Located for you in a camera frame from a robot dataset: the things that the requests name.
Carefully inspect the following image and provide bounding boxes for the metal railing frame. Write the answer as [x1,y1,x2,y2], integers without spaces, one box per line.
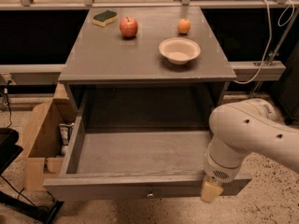
[0,0,298,84]

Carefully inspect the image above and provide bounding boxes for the grey top drawer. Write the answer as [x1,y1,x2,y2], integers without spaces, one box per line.
[42,91,252,203]

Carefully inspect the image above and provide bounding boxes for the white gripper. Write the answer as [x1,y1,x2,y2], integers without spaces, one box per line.
[201,135,249,203]

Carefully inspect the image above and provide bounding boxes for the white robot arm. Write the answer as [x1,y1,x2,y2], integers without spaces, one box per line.
[201,99,299,203]

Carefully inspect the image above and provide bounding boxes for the grey drawer cabinet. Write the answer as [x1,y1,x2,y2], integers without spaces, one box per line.
[59,7,235,131]

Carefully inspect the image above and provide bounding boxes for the white bowl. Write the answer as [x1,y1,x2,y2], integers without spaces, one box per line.
[159,37,201,65]

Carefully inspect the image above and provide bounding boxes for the red apple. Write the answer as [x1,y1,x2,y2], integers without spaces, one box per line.
[119,17,138,38]

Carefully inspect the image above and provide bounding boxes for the orange fruit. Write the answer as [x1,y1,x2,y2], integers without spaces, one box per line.
[178,19,191,35]

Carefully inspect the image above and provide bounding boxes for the white cable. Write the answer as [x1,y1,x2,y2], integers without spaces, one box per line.
[233,0,295,86]

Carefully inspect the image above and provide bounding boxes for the green yellow sponge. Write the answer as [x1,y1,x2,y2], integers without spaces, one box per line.
[93,10,118,27]

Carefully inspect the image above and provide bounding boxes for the snack packages in box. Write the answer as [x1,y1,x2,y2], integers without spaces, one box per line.
[59,122,75,156]

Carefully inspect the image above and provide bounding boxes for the cardboard box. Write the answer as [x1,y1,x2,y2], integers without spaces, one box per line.
[22,84,76,191]

